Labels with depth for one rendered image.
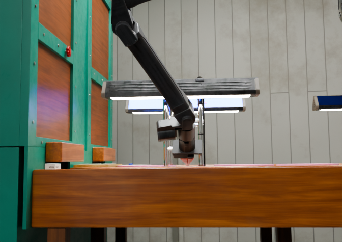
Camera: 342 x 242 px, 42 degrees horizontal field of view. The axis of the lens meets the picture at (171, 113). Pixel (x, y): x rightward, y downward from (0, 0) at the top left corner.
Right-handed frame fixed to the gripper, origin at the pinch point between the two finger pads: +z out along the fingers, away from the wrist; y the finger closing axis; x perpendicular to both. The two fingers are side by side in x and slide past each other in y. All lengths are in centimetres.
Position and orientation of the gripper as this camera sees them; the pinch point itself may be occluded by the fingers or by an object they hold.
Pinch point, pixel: (187, 163)
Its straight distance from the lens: 162.8
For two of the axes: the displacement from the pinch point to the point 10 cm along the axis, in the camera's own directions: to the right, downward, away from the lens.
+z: 0.5, 7.2, 6.9
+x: -0.4, 6.9, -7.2
